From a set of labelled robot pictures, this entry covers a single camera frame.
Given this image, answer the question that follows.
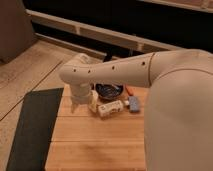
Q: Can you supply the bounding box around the black floor mat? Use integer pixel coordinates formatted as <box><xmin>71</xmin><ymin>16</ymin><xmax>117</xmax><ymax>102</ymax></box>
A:
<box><xmin>6</xmin><ymin>88</ymin><xmax>63</xmax><ymax>171</ymax></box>

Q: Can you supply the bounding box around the dark round bowl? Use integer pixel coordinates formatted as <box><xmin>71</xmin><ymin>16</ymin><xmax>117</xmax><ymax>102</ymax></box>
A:
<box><xmin>95</xmin><ymin>84</ymin><xmax>124</xmax><ymax>100</ymax></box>

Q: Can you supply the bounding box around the wooden table top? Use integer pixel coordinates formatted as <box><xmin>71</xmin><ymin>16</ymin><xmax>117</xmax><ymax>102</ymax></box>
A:
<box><xmin>45</xmin><ymin>86</ymin><xmax>146</xmax><ymax>171</ymax></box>

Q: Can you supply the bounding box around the brown cabinet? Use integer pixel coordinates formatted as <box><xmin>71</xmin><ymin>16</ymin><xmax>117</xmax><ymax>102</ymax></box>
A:
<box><xmin>0</xmin><ymin>0</ymin><xmax>37</xmax><ymax>63</ymax></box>

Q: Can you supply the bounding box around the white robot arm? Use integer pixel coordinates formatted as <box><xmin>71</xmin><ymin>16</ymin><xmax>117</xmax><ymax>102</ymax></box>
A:
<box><xmin>60</xmin><ymin>49</ymin><xmax>213</xmax><ymax>171</ymax></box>

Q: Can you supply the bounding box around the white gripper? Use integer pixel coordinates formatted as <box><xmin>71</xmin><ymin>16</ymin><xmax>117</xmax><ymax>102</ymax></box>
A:
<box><xmin>70</xmin><ymin>84</ymin><xmax>98</xmax><ymax>113</ymax></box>

